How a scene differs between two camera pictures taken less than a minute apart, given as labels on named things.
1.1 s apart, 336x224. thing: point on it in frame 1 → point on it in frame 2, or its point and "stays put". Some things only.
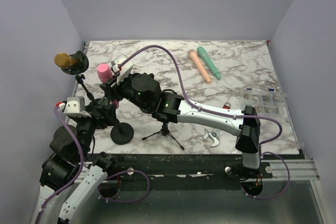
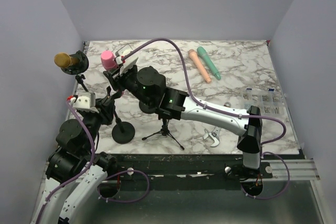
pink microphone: (105, 75) → (108, 60)
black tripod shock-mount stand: (165, 131) stays put
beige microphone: (192, 54) stays put
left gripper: (108, 118) stays put
